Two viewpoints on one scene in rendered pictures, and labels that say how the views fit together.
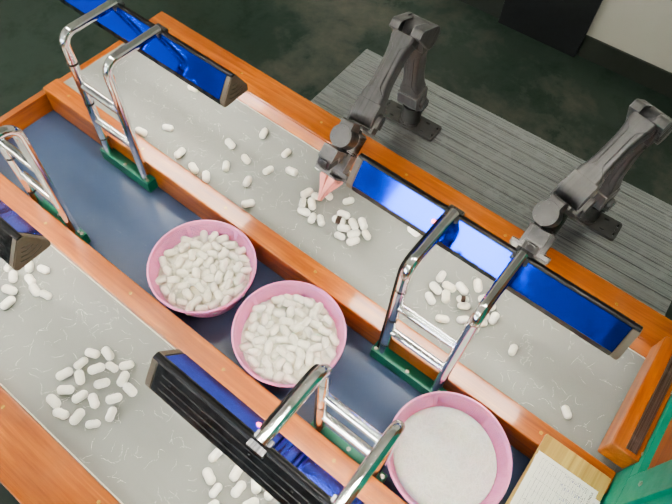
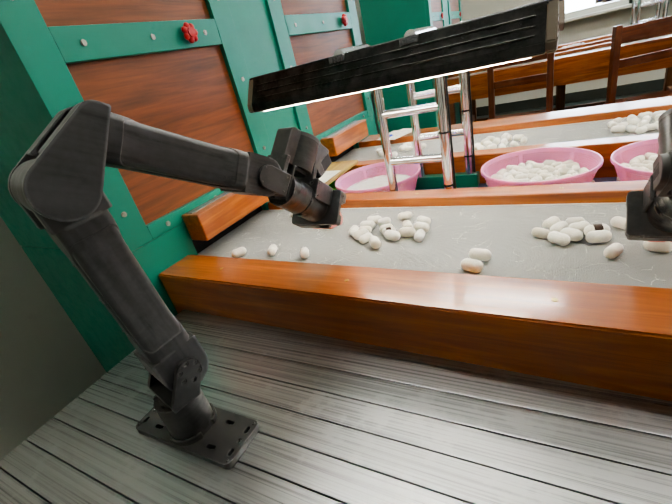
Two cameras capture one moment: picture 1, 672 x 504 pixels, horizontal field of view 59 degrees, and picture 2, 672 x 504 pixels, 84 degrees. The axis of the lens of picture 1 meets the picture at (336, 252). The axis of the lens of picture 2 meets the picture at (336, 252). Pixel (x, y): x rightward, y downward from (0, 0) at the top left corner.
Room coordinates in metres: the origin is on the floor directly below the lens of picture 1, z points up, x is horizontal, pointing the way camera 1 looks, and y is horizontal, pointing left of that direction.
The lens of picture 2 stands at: (1.44, -0.43, 1.10)
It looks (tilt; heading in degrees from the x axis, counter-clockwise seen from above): 26 degrees down; 181
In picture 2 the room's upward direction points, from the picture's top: 14 degrees counter-clockwise
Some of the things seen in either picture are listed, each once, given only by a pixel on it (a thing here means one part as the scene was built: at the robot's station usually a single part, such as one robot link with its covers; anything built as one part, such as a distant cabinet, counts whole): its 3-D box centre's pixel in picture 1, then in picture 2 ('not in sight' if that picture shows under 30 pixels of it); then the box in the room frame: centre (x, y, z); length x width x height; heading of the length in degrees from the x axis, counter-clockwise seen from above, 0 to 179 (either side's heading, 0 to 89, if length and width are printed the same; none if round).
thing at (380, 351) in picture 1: (442, 311); (402, 145); (0.57, -0.24, 0.90); 0.20 x 0.19 x 0.45; 56
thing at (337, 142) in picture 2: not in sight; (346, 137); (-0.12, -0.31, 0.83); 0.30 x 0.06 x 0.07; 146
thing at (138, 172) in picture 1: (132, 99); not in sight; (1.11, 0.57, 0.90); 0.20 x 0.19 x 0.45; 56
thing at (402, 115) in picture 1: (411, 112); not in sight; (1.35, -0.20, 0.71); 0.20 x 0.07 x 0.08; 58
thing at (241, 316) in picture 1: (289, 338); (537, 181); (0.55, 0.09, 0.72); 0.27 x 0.27 x 0.10
